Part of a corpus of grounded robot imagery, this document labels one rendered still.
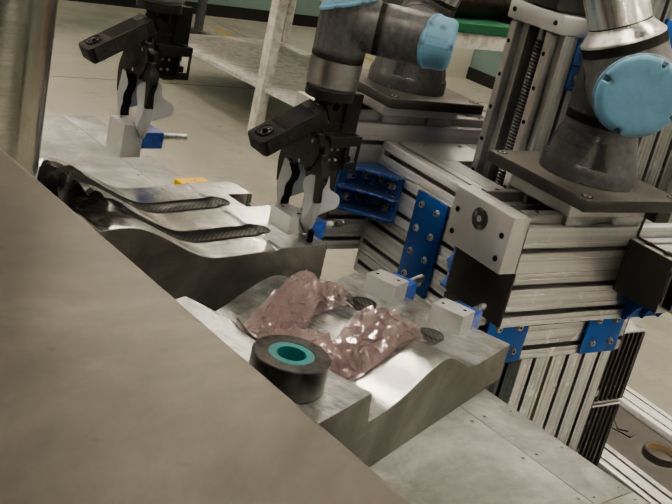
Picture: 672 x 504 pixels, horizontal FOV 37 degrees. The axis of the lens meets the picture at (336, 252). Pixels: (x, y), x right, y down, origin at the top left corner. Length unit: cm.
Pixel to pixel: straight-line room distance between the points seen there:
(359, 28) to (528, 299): 48
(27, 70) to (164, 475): 25
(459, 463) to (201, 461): 101
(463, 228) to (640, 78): 35
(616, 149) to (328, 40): 46
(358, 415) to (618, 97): 60
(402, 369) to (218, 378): 95
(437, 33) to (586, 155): 31
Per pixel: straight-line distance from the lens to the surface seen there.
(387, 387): 114
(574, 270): 161
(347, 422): 103
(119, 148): 164
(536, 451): 128
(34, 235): 28
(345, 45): 143
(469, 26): 447
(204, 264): 136
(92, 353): 23
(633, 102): 141
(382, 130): 190
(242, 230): 148
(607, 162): 157
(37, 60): 41
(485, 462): 122
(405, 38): 142
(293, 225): 149
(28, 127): 42
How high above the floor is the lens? 140
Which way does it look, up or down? 20 degrees down
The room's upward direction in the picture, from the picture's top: 13 degrees clockwise
